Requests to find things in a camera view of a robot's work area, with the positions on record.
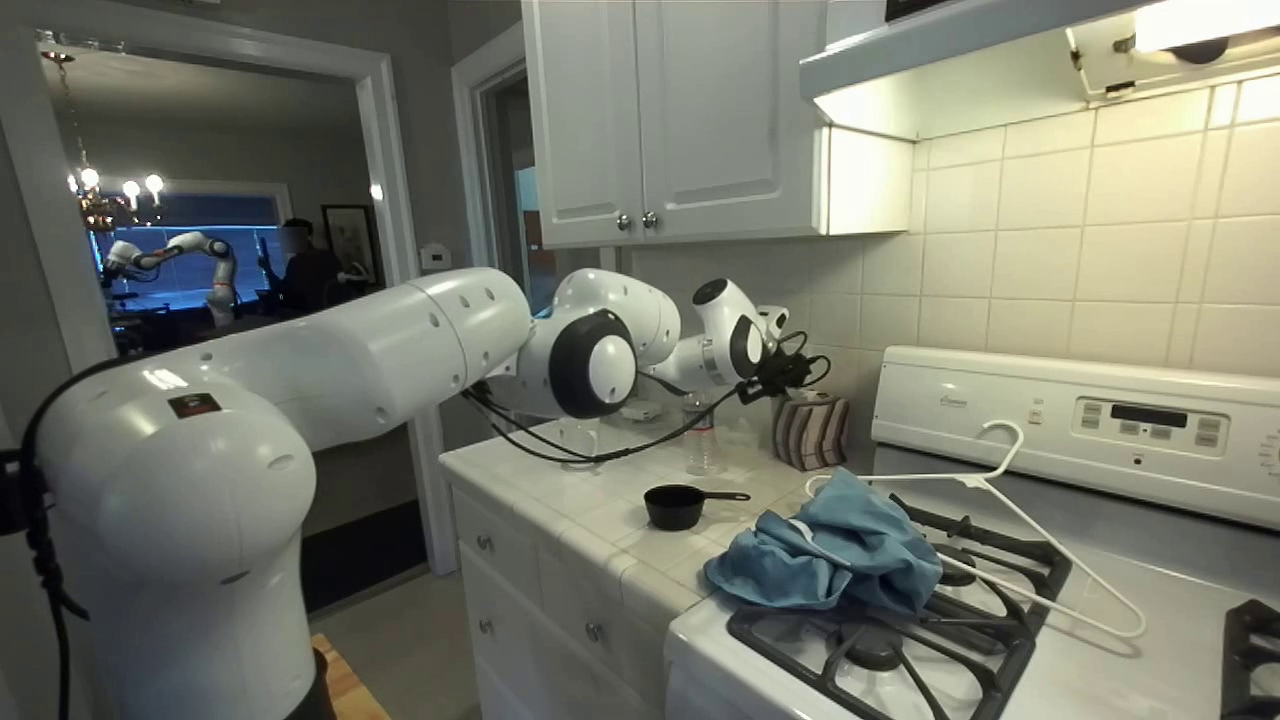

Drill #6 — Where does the blue cloth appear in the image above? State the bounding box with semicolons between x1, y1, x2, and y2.
699;473;948;623

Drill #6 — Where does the white range hood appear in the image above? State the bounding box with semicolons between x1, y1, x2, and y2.
796;0;1280;145

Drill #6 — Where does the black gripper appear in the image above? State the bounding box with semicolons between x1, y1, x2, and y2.
739;331;815;404

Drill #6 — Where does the white lower cabinet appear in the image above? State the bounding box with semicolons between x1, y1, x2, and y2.
443;478;681;720

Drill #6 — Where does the wooden board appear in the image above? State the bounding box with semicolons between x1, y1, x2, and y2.
308;629;402;720

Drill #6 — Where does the black stove grate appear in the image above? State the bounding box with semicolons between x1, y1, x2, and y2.
726;493;1079;720
1218;598;1280;720

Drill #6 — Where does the white cabinet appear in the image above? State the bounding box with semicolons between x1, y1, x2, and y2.
517;0;920;251
443;478;681;720

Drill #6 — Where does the clear plastic water bottle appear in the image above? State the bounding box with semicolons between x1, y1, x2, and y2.
681;411;726;480

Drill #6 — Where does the white wire hanger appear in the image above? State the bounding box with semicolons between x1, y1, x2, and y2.
803;417;1153;646

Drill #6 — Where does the chandelier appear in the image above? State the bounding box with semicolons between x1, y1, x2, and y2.
61;129;173;232

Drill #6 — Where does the white gas stove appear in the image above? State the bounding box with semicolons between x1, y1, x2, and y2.
661;346;1280;720

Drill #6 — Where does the person in dark clothes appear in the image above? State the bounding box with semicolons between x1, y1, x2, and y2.
256;215;344;321

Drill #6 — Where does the white upper cabinet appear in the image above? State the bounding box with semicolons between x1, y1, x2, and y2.
517;0;920;251

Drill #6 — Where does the black measuring cup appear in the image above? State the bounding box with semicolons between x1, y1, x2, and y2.
640;480;755;536

